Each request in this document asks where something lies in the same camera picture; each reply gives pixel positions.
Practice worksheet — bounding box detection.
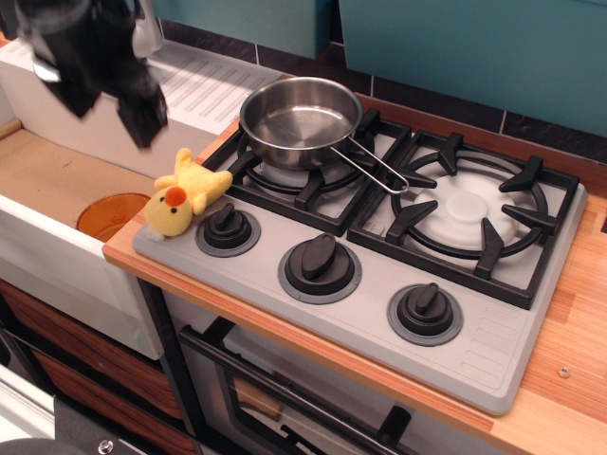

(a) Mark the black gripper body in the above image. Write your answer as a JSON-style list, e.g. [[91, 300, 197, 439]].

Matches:
[[13, 0, 162, 103]]

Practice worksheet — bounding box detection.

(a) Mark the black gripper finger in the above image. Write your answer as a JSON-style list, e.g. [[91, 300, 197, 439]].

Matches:
[[45, 71, 101, 118], [118, 92, 168, 149]]

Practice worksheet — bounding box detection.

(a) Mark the stainless steel pan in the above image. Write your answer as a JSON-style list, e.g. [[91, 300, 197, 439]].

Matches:
[[239, 77, 410, 195]]

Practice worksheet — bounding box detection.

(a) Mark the black left stove knob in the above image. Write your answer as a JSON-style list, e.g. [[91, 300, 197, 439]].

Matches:
[[195, 203, 261, 258]]

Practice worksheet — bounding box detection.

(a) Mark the black stove knob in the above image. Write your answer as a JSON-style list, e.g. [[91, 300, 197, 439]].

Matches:
[[387, 282, 464, 347], [195, 203, 261, 258], [278, 233, 362, 305]]

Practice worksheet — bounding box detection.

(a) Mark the black middle stove knob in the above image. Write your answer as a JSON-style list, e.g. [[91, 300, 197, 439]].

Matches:
[[278, 233, 362, 305]]

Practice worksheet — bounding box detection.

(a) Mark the grey toy stove top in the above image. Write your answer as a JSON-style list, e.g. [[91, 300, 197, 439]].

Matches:
[[131, 88, 589, 417]]

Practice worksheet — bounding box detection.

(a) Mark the black right stove knob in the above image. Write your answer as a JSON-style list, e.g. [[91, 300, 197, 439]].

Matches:
[[387, 282, 464, 347]]

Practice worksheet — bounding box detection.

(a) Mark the grey toy faucet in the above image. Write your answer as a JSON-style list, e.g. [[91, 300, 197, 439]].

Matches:
[[132, 0, 163, 59]]

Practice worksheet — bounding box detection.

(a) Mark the white toy sink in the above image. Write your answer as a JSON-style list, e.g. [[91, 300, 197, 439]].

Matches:
[[1, 39, 279, 359]]

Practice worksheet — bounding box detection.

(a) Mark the yellow stuffed duck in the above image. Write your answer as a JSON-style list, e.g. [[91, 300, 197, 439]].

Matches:
[[143, 148, 233, 241]]

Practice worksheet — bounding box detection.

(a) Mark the orange plastic bowl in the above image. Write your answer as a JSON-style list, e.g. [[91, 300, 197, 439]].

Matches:
[[76, 192, 150, 242]]

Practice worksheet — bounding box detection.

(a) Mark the black left burner grate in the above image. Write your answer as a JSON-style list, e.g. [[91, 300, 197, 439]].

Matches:
[[203, 109, 413, 236]]

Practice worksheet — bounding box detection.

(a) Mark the black burner grate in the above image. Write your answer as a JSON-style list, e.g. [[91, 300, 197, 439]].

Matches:
[[203, 109, 413, 236], [347, 131, 587, 310]]

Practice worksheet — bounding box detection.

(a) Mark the wooden drawer front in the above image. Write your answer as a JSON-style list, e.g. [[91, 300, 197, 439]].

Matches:
[[1, 282, 201, 454]]

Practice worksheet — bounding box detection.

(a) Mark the toy oven door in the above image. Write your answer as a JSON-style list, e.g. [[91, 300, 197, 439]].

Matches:
[[176, 318, 491, 454]]

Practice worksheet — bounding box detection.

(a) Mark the black right burner grate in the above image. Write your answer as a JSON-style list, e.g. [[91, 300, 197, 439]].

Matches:
[[347, 131, 587, 310]]

